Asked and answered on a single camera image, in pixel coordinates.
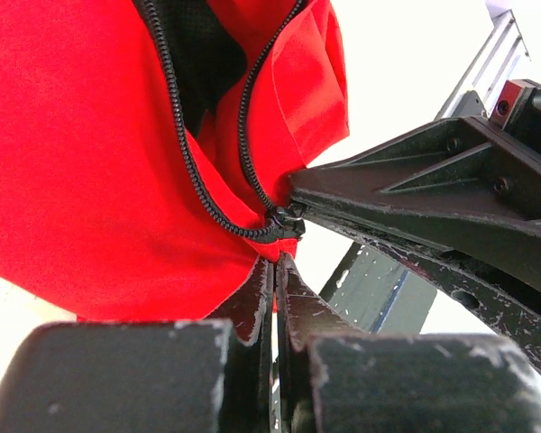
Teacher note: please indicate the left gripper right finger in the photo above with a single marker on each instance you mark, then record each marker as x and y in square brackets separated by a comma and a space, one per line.
[336, 378]

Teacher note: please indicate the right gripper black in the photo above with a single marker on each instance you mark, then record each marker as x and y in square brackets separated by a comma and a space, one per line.
[457, 184]

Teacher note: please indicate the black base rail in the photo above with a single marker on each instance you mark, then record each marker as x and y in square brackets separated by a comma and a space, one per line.
[378, 294]

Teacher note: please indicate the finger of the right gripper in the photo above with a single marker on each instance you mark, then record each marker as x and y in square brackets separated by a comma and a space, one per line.
[502, 303]

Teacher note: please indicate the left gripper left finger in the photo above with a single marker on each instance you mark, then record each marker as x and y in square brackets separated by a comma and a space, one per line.
[212, 375]

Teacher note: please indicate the aluminium frame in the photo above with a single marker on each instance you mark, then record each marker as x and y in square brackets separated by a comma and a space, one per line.
[503, 56]

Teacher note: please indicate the red zip jacket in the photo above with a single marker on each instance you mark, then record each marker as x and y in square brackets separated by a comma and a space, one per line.
[145, 146]

